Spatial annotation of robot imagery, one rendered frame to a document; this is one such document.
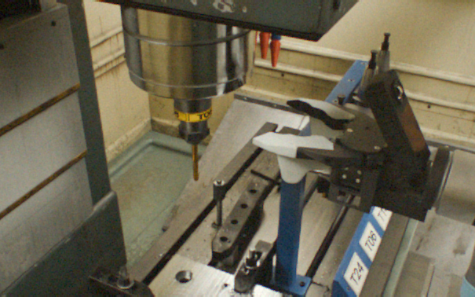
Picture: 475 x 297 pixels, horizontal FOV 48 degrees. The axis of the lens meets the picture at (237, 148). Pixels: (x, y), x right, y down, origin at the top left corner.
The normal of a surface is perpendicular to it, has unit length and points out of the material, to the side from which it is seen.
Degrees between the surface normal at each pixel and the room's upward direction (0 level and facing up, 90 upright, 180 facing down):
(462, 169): 31
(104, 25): 90
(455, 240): 24
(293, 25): 113
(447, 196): 79
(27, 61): 90
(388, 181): 90
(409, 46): 90
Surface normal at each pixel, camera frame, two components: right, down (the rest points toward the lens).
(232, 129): -0.18, -0.56
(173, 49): -0.18, 0.54
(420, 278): 0.07, -0.89
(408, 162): -0.46, 0.53
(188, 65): 0.07, 0.54
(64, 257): 0.89, 0.26
